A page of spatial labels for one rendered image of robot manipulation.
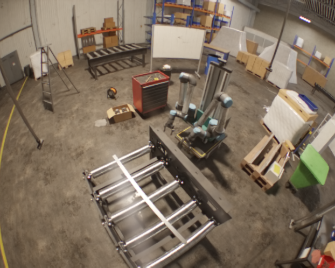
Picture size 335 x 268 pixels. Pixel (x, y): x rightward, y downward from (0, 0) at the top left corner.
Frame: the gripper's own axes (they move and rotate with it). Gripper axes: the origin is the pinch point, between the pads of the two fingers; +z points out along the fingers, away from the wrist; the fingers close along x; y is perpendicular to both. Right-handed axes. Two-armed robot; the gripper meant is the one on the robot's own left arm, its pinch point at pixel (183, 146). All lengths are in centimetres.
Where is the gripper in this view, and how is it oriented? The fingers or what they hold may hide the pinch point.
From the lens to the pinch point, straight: 211.0
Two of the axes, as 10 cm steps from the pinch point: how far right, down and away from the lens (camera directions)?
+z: -4.7, 6.9, 5.4
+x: 5.1, 7.2, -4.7
